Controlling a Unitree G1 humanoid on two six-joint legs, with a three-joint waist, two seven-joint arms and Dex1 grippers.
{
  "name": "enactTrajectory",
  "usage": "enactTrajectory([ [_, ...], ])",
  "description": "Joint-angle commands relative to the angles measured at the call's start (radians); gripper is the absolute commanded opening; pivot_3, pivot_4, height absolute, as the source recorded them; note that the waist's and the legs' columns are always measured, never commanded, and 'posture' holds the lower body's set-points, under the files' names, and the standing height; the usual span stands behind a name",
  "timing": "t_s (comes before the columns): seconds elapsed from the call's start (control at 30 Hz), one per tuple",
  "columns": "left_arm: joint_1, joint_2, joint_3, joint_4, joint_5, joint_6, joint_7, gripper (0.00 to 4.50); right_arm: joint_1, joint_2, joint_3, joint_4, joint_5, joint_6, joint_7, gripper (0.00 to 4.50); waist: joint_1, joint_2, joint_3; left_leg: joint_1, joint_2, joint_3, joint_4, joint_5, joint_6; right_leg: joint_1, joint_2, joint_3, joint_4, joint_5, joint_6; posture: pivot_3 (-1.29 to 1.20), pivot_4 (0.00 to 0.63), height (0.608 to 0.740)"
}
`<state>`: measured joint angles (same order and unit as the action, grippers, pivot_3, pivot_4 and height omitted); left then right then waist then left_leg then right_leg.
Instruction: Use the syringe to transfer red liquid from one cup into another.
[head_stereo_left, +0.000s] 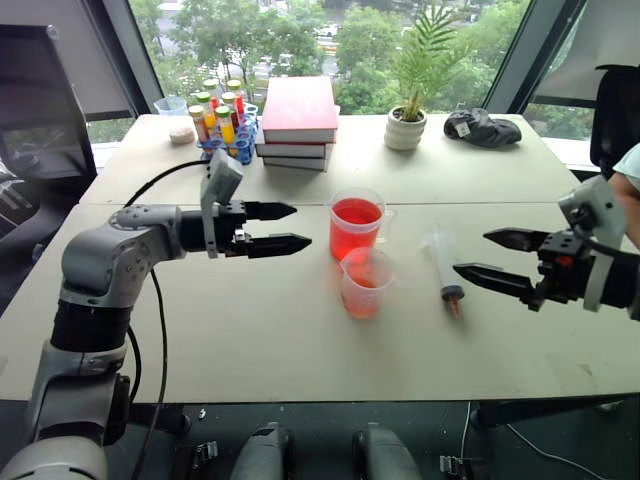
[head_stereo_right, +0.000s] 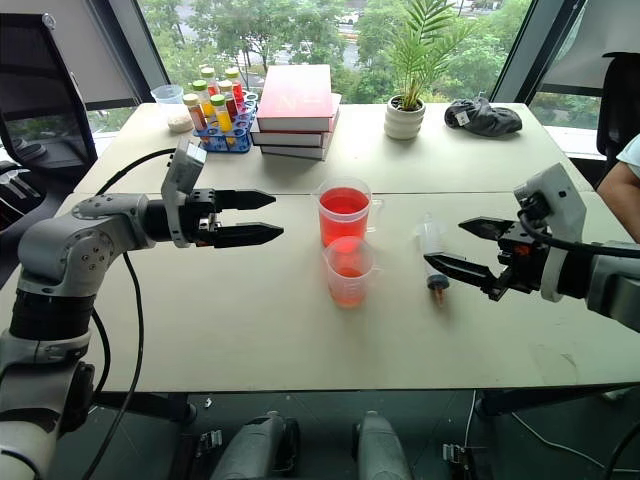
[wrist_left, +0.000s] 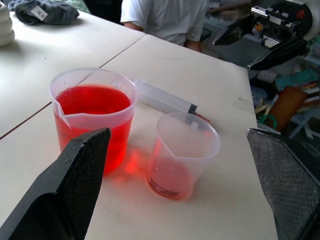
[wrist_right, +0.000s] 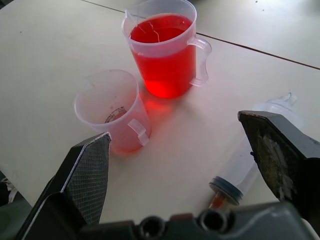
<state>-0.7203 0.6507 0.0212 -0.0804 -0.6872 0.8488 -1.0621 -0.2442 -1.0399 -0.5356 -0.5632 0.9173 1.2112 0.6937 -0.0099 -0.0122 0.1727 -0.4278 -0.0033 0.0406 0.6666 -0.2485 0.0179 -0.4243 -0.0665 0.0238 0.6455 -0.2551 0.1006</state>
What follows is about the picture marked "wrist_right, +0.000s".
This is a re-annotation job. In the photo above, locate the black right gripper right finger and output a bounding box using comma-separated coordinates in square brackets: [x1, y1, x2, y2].
[237, 110, 320, 227]

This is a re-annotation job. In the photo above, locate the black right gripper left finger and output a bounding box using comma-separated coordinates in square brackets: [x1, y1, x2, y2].
[15, 131, 112, 240]

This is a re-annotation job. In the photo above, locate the clear plastic syringe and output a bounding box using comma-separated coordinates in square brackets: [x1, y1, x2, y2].
[208, 92, 306, 209]

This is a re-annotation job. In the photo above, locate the small clear measuring cup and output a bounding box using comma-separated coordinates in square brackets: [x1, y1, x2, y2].
[73, 69, 152, 154]

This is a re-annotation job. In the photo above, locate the measuring jug with red liquid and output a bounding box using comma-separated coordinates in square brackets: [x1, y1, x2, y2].
[121, 0, 213, 99]

